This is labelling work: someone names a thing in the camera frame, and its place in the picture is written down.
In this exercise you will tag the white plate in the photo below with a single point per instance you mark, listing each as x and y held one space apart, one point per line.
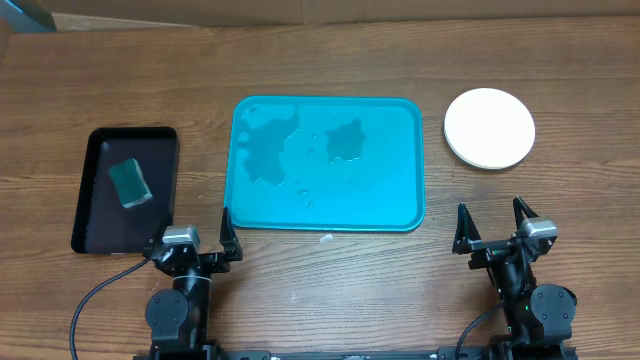
489 128

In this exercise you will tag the small white paper scrap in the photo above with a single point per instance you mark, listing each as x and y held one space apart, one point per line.
326 238

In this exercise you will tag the green scrubbing sponge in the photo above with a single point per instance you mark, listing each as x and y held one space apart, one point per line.
129 183

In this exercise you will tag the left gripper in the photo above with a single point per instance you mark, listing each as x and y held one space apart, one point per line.
218 263

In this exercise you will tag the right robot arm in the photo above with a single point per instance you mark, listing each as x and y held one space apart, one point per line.
539 317

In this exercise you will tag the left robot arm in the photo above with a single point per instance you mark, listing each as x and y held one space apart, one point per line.
178 316

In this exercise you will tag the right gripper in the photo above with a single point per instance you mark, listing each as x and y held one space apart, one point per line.
467 241

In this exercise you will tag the black rectangular tray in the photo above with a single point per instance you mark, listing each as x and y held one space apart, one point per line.
102 225

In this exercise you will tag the teal plastic tray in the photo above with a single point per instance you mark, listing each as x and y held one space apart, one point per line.
353 164

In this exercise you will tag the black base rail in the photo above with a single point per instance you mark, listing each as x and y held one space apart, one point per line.
442 353

